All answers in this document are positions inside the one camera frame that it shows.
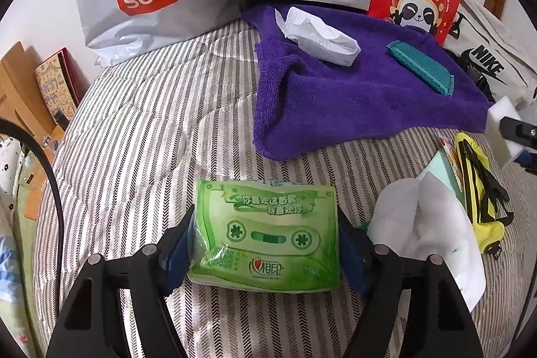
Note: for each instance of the light green packet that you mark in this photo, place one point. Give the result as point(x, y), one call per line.
point(440, 170)

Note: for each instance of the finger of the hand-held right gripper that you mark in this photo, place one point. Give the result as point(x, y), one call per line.
point(518, 130)

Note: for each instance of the light green sheet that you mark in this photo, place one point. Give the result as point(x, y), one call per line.
point(26, 257)

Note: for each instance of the purple towel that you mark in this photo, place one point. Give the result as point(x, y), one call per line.
point(335, 102)

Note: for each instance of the wooden cabinet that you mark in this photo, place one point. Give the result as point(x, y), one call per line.
point(16, 77)

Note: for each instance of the white waist bag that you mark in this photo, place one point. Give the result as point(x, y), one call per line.
point(503, 43)

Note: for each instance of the white crumpled tissue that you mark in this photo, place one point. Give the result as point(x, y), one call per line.
point(319, 39)

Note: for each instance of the green tissue pack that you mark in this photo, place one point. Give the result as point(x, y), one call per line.
point(264, 232)

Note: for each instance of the striped bed quilt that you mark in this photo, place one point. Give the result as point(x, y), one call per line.
point(147, 131)

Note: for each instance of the floral print cloth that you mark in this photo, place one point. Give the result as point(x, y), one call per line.
point(8, 161)

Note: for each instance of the teal sponge cloth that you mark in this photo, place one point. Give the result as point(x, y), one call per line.
point(419, 66)

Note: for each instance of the white sponge block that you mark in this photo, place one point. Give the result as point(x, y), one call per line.
point(497, 127)

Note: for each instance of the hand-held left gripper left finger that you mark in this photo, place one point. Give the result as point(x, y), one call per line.
point(177, 255)

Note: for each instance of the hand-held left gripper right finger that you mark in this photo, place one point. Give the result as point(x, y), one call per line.
point(351, 251)

